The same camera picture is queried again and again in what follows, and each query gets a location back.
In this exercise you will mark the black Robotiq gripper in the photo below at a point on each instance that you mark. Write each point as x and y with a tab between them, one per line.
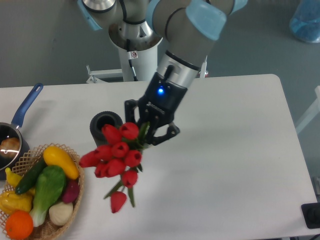
157	106

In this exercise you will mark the red tulip bouquet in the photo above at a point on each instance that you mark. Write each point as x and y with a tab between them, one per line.
121	156

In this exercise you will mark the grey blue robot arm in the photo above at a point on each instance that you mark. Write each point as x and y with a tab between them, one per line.
163	42

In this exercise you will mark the dark grey ribbed vase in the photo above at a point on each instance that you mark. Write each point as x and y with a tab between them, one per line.
97	123

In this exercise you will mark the yellow squash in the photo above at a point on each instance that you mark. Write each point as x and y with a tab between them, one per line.
54	155

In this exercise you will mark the purple red radish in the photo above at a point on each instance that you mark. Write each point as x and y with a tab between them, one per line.
71	192

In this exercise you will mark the green bok choy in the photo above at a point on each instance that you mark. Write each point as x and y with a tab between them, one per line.
49	187

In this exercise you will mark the white garlic bulb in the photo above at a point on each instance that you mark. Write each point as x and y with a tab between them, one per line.
60	213

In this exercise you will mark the dark green cucumber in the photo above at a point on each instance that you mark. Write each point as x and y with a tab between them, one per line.
30	177

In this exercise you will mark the browned bread roll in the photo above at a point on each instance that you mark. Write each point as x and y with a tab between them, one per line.
10	147

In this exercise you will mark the small yellow pepper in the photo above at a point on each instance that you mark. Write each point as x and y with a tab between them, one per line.
12	178

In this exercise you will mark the yellow pumpkin gourd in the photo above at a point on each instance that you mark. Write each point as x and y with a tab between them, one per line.
11	202

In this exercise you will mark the orange fruit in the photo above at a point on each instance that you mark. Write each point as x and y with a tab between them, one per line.
19	225

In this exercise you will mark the blue plastic bag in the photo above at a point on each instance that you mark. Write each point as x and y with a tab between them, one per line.
305	22

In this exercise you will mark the black device at edge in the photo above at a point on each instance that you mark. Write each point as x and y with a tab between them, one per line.
311	214

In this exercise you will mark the blue handled saucepan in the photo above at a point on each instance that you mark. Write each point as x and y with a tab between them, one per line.
12	130

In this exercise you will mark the white frame at right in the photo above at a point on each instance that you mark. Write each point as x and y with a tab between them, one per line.
312	111

